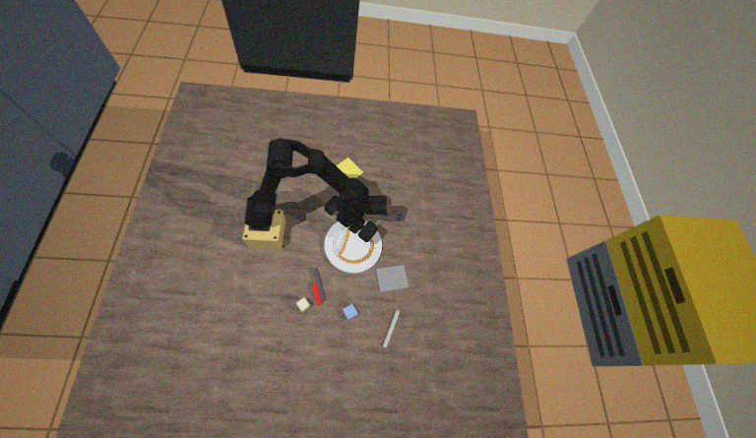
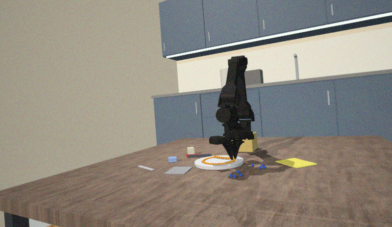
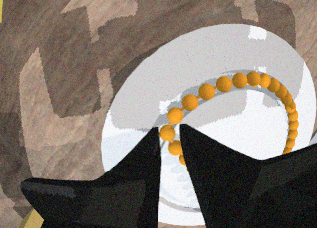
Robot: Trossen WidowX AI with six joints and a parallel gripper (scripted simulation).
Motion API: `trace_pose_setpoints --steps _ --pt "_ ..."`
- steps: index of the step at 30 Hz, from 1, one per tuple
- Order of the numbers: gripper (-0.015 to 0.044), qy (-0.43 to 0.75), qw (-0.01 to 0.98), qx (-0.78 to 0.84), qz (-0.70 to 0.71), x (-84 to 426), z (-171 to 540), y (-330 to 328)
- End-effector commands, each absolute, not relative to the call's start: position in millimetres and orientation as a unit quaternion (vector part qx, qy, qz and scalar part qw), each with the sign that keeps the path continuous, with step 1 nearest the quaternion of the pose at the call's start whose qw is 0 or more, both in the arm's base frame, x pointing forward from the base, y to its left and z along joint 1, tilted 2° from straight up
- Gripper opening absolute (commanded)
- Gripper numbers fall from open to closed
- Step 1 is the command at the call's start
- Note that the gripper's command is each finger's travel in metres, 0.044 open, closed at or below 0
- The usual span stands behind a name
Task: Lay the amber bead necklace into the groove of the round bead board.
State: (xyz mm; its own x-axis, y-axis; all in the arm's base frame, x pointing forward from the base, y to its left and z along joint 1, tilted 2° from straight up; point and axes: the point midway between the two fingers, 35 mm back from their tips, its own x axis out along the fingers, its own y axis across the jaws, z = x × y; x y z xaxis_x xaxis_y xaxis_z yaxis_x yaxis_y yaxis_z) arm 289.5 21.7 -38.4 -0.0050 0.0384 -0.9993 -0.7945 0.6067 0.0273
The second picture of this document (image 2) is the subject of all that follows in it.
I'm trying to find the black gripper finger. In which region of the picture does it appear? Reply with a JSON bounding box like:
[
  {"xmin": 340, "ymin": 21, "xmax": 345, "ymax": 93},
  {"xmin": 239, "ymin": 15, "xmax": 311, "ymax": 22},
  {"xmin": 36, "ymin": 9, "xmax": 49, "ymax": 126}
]
[
  {"xmin": 222, "ymin": 143, "xmax": 234, "ymax": 160},
  {"xmin": 231, "ymin": 141, "xmax": 244, "ymax": 159}
]

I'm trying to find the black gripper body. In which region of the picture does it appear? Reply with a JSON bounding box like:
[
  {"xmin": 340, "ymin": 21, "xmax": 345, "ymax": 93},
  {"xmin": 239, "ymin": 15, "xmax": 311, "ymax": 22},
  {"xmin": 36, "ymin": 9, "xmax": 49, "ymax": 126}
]
[{"xmin": 209, "ymin": 120, "xmax": 254, "ymax": 145}]

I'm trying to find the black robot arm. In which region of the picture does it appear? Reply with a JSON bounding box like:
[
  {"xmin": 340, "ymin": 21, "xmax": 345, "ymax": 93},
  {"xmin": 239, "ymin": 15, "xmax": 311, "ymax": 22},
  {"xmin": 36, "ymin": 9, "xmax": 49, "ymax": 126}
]
[{"xmin": 216, "ymin": 55, "xmax": 255, "ymax": 140}]

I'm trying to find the yellow flat square pad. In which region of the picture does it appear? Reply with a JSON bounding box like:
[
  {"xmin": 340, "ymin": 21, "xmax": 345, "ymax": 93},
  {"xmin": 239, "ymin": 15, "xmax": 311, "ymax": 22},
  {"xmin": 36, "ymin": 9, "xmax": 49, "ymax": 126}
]
[{"xmin": 276, "ymin": 158, "xmax": 317, "ymax": 168}]

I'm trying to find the white round plate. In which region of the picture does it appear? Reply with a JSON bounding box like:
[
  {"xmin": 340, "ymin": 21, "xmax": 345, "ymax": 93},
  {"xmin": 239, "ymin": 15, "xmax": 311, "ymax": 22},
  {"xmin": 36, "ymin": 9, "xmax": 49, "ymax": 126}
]
[{"xmin": 194, "ymin": 156, "xmax": 243, "ymax": 170}]

